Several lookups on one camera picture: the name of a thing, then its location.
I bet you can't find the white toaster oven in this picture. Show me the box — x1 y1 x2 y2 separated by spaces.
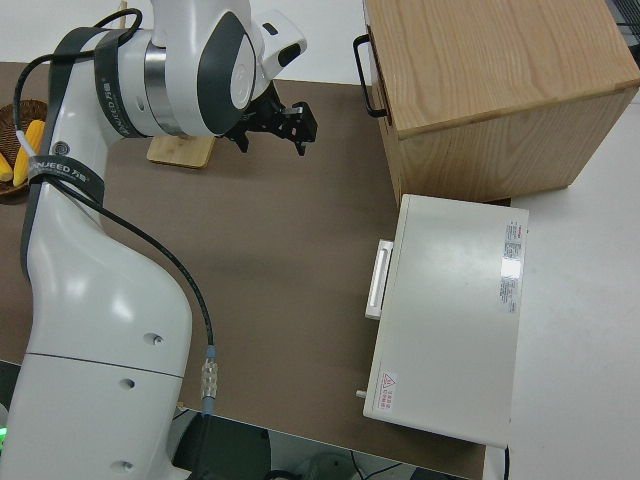
355 193 530 449

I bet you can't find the brown table mat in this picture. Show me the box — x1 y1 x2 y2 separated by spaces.
0 60 512 480

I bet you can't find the brown wicker basket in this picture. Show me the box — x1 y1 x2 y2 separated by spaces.
0 99 51 204

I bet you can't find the black cabinet handle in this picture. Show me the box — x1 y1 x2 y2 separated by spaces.
352 34 389 118

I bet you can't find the wooden cabinet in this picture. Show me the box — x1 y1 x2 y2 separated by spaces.
361 0 640 204

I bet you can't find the wooden mug rack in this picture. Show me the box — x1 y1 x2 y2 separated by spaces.
117 0 217 170

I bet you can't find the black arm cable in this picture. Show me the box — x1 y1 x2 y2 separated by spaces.
13 7 222 417

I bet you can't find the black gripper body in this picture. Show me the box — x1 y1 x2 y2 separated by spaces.
222 82 307 142

